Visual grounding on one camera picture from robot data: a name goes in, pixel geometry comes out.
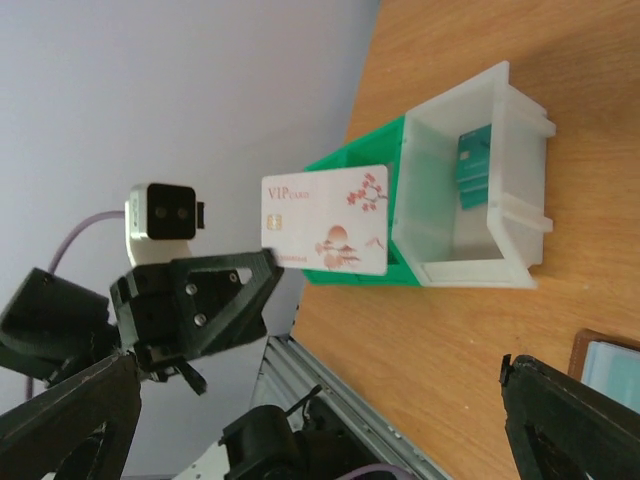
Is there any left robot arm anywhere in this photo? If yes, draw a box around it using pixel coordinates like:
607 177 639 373
1 250 376 479

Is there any brown leather card holder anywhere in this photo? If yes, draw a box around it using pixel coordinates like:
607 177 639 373
568 329 639 413

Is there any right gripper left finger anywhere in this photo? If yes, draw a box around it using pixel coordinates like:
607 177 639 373
1 354 141 479

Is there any aluminium front rail frame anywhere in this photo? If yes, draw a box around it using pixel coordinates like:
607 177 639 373
250 337 451 479

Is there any teal card stack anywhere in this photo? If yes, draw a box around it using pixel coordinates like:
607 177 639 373
455 124 492 210

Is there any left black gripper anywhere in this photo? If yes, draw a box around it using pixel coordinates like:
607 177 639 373
110 249 284 395

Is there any white plastic bin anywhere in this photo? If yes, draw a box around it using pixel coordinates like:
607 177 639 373
391 61 556 289

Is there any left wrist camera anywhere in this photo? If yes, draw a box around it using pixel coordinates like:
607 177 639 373
125 183 205 268

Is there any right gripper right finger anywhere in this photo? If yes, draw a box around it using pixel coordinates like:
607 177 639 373
500 354 639 479

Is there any green two-compartment bin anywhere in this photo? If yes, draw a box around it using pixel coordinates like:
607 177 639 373
302 114 424 290

